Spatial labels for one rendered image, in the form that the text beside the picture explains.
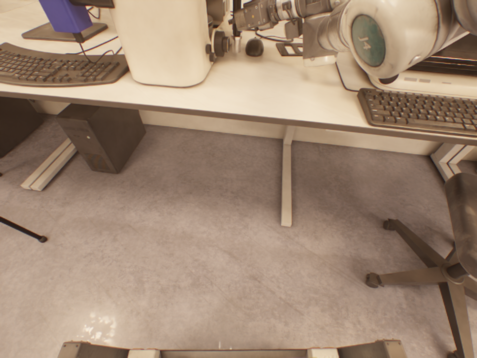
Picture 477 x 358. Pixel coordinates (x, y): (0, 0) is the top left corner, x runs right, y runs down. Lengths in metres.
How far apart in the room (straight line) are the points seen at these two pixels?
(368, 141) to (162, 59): 1.47
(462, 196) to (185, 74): 0.93
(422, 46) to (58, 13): 0.64
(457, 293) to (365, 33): 1.12
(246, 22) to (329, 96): 0.28
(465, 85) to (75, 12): 0.91
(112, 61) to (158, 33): 0.25
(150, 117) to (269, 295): 1.43
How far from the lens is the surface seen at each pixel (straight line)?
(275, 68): 0.74
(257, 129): 1.62
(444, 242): 1.56
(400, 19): 0.28
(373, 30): 0.30
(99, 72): 0.74
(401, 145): 1.88
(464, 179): 1.07
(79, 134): 1.40
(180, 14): 0.56
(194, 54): 0.60
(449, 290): 1.27
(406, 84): 0.73
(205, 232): 1.16
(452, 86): 0.78
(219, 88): 0.61
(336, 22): 0.49
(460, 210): 0.98
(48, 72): 0.82
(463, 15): 0.29
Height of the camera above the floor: 1.03
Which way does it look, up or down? 50 degrees down
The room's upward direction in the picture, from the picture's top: 2 degrees clockwise
